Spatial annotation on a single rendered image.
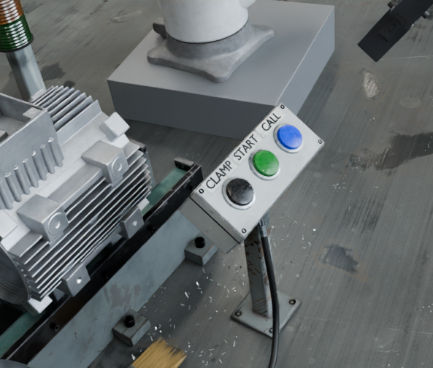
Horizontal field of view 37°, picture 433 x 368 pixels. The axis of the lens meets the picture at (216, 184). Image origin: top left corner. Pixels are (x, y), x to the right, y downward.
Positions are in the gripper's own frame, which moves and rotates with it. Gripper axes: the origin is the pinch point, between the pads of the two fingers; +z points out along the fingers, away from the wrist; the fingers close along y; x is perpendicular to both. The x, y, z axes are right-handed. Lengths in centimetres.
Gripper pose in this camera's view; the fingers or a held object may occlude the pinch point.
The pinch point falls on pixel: (388, 31)
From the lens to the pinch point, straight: 74.4
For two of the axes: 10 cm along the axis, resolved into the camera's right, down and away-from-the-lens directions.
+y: -5.7, 6.0, -5.7
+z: -3.7, 4.2, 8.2
